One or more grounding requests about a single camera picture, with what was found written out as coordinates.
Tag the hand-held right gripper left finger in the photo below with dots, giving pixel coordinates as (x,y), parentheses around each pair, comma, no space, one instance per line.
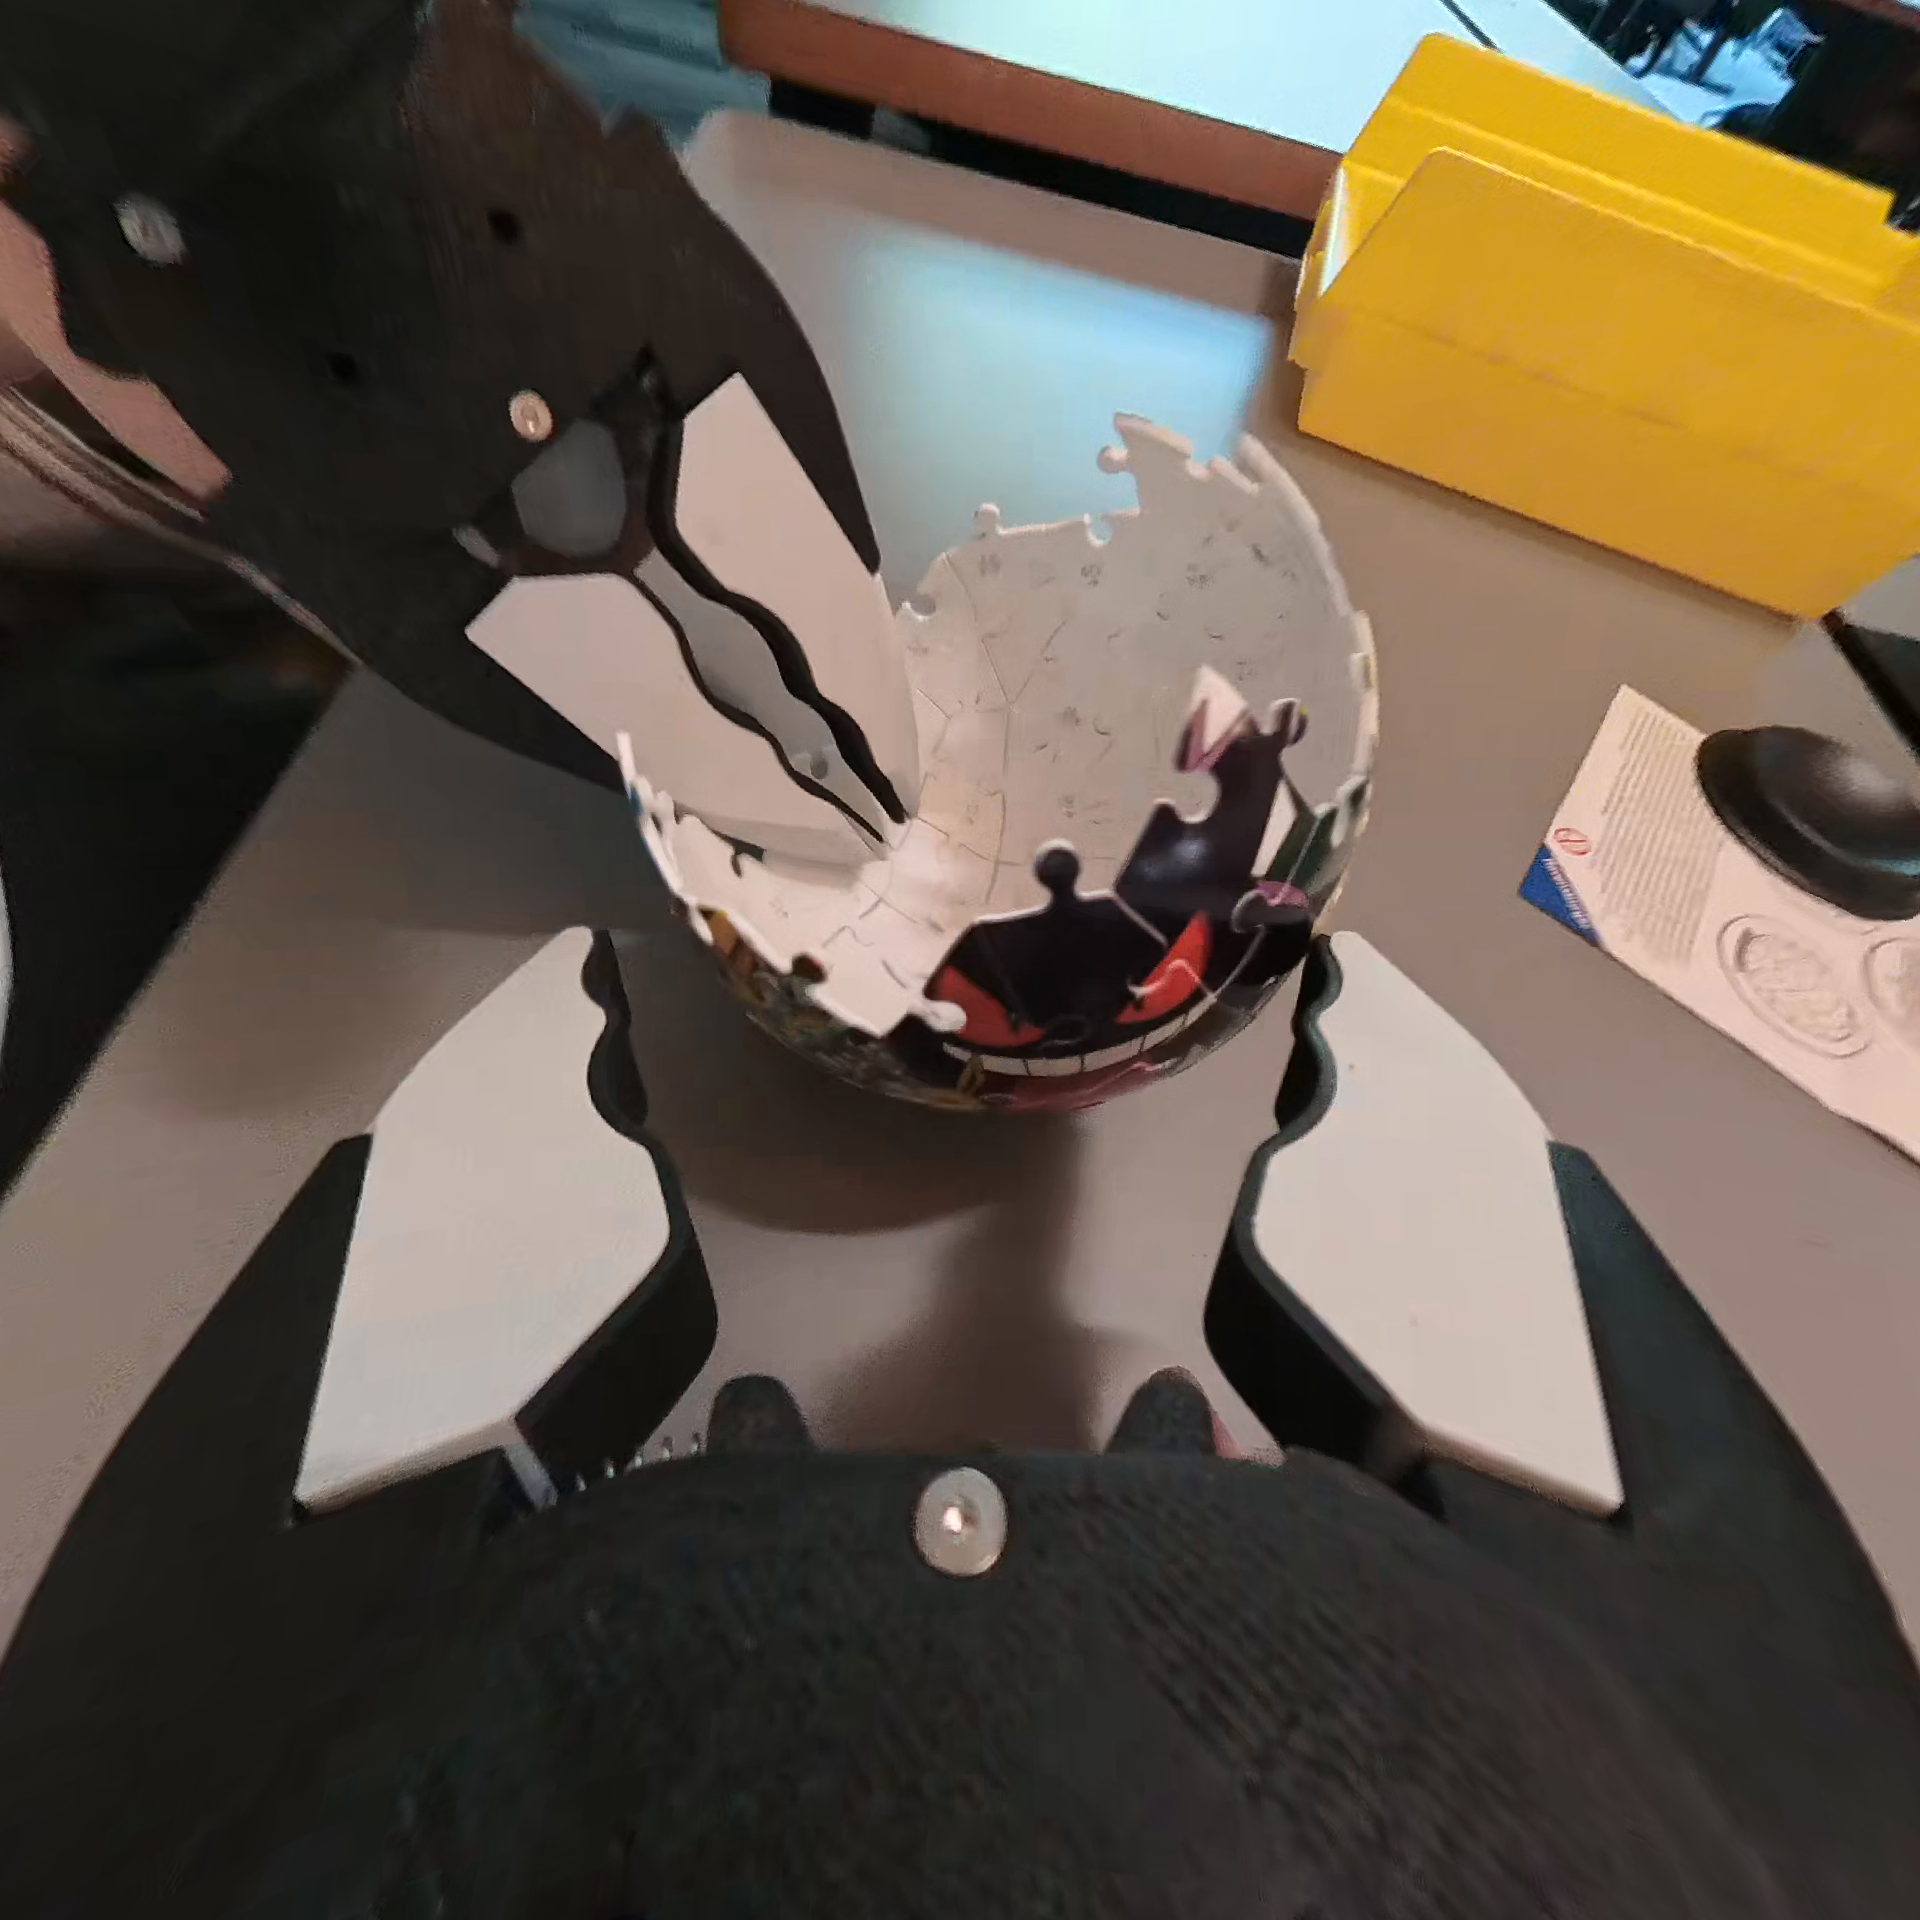
(480,1245)

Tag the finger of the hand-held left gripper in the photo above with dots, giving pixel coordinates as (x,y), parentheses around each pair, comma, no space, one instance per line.
(598,675)
(794,570)

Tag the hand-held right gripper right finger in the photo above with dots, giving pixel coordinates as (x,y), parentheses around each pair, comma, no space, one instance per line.
(1426,1245)

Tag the colourful half-built puzzle ball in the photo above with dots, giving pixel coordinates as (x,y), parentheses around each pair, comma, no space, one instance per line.
(1049,675)

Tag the black round ball stand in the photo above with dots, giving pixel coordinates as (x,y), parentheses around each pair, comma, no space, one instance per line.
(1815,825)

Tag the person's left hand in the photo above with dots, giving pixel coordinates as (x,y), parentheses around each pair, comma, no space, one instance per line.
(106,395)

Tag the folded paper instruction leaflet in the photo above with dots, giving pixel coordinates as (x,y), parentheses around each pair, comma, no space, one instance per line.
(1650,898)

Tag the wooden-edged table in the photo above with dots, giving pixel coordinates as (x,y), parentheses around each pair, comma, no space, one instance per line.
(1049,120)

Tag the yellow plastic bin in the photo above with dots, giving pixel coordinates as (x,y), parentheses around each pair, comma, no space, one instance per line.
(1620,376)

